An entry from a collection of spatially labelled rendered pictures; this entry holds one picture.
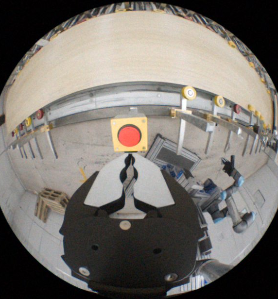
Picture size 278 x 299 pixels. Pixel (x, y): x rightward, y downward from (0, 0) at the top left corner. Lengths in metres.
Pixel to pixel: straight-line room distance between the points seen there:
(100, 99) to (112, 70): 0.35
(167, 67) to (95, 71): 0.36
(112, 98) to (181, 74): 0.52
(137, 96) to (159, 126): 0.80
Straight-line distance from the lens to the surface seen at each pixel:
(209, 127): 0.36
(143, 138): 0.21
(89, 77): 0.59
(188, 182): 0.80
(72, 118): 0.88
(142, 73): 0.54
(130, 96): 0.80
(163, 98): 0.82
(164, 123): 1.50
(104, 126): 1.53
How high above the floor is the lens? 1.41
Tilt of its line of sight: 62 degrees down
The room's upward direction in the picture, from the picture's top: 176 degrees clockwise
